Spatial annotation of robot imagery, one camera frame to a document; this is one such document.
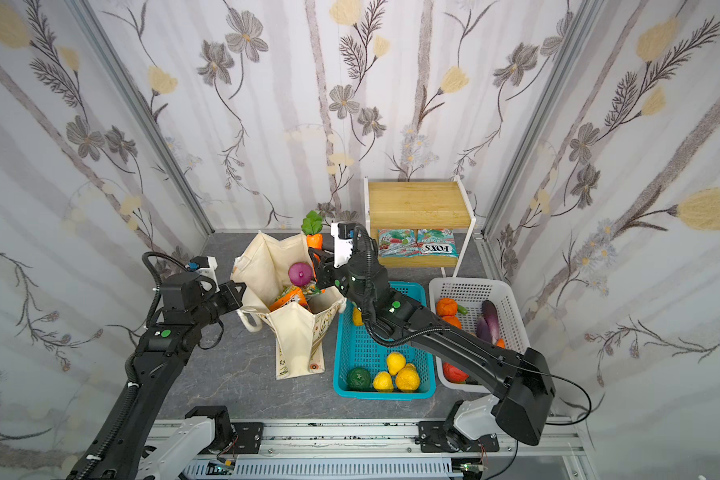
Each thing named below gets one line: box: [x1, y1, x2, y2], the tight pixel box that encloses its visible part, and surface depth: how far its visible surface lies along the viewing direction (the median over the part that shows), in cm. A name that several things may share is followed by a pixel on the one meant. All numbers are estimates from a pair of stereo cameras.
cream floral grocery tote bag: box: [231, 231, 347, 380], surface depth 82 cm
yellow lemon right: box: [386, 351, 406, 376], surface depth 85 cm
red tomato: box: [443, 362, 469, 384], surface depth 80 cm
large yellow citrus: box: [396, 363, 420, 393], surface depth 80 cm
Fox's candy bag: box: [417, 228, 459, 258], surface depth 95 cm
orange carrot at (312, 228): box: [301, 210, 323, 264], surface depth 66 cm
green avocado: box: [347, 367, 372, 391], surface depth 81 cm
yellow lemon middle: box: [372, 371, 394, 393], surface depth 81 cm
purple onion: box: [288, 262, 313, 287], surface depth 91 cm
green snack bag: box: [302, 280, 322, 296], surface depth 91 cm
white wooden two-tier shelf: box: [364, 176, 476, 277], surface depth 88 cm
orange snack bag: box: [270, 286, 308, 311], surface depth 87 cm
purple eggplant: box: [476, 300, 500, 344], surface depth 95 cm
